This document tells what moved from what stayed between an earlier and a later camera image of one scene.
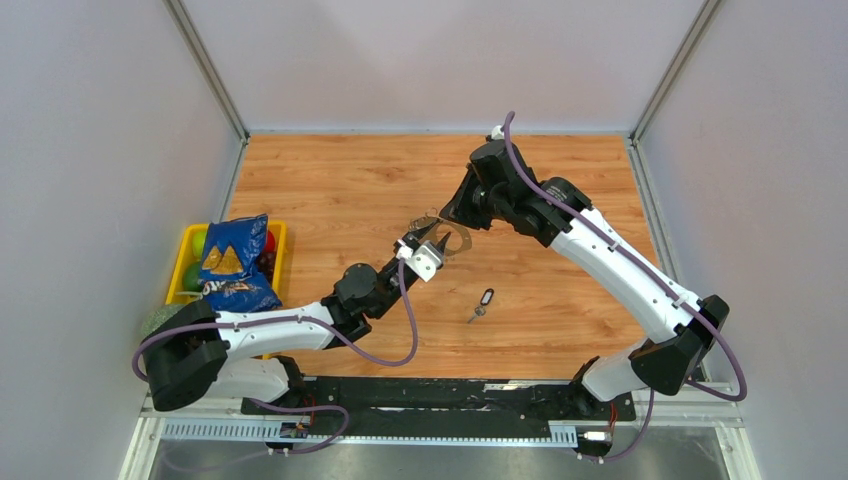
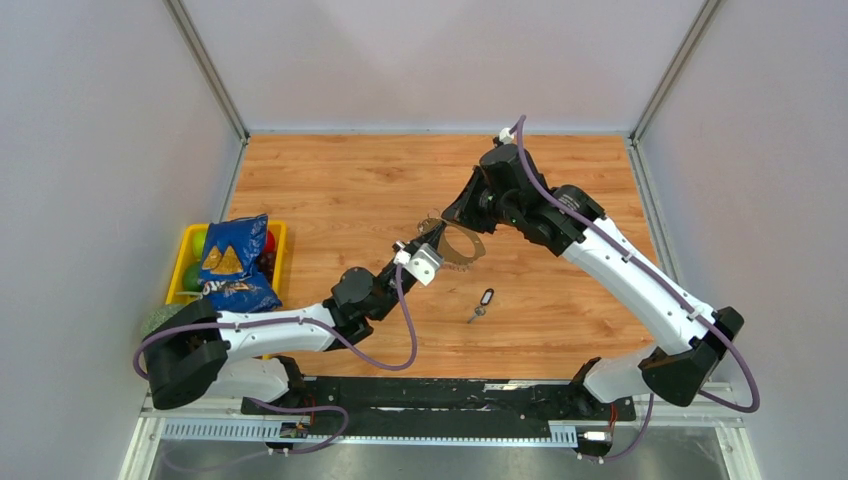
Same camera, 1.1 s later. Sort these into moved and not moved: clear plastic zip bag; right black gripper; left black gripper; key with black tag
Moved: clear plastic zip bag
Not moved: right black gripper; left black gripper; key with black tag
